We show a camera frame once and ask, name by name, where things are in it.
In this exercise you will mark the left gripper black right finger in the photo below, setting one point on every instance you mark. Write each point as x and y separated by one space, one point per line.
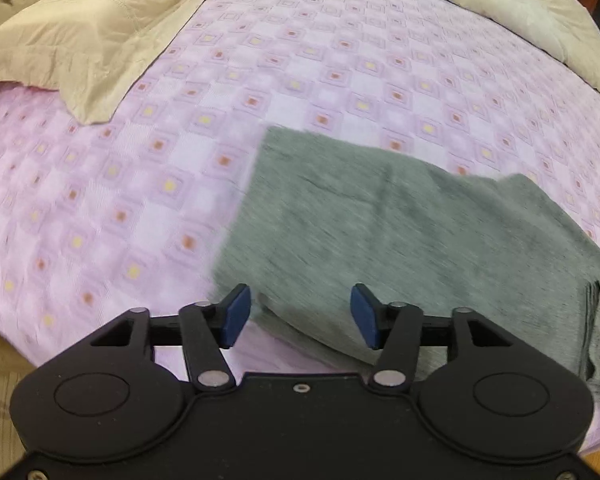
394 331

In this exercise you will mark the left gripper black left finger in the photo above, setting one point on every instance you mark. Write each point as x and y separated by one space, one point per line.
206 329

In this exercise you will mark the grey knit pants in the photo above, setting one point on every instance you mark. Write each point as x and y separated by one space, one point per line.
321 215

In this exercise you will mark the purple patterned bed sheet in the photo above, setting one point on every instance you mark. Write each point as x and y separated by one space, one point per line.
85 209

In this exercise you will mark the beige satin pillow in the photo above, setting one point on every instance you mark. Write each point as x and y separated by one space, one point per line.
90 51

